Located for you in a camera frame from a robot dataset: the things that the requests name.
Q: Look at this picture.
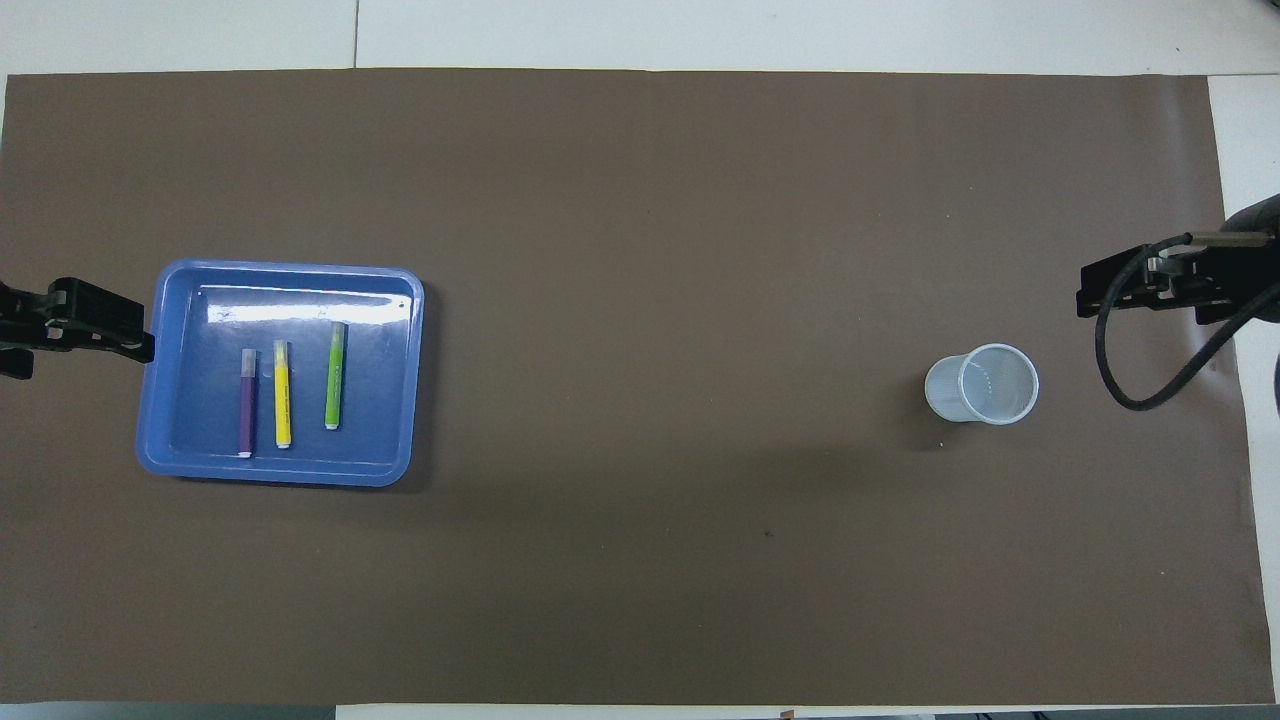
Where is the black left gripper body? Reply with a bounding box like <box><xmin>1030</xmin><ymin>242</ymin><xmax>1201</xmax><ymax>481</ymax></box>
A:
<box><xmin>0</xmin><ymin>283</ymin><xmax>51</xmax><ymax>381</ymax></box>

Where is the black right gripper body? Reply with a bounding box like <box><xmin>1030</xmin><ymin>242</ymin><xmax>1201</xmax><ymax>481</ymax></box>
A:
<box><xmin>1225</xmin><ymin>195</ymin><xmax>1280</xmax><ymax>323</ymax></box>

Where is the purple marker pen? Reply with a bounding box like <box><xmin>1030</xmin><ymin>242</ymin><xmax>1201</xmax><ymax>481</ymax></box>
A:
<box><xmin>238</xmin><ymin>349</ymin><xmax>258</xmax><ymax>460</ymax></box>

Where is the yellow marker pen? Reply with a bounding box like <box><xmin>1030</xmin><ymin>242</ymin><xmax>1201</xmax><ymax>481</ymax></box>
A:
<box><xmin>274</xmin><ymin>340</ymin><xmax>293</xmax><ymax>450</ymax></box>

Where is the green marker pen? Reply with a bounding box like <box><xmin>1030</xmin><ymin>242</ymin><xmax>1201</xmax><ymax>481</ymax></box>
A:
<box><xmin>324</xmin><ymin>321</ymin><xmax>348</xmax><ymax>432</ymax></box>

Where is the blue plastic tray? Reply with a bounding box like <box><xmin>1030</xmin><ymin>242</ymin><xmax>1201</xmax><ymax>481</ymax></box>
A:
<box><xmin>135</xmin><ymin>260</ymin><xmax>426</xmax><ymax>489</ymax></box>

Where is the clear plastic cup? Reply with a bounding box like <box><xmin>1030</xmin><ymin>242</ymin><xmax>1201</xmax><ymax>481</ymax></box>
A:
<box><xmin>924</xmin><ymin>344</ymin><xmax>1040</xmax><ymax>427</ymax></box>

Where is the brown table mat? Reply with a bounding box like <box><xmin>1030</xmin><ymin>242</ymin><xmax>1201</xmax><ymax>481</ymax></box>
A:
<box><xmin>0</xmin><ymin>67</ymin><xmax>1276</xmax><ymax>707</ymax></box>

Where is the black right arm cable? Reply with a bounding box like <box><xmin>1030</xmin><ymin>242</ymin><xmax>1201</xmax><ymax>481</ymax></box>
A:
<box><xmin>1095</xmin><ymin>232</ymin><xmax>1280</xmax><ymax>412</ymax></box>

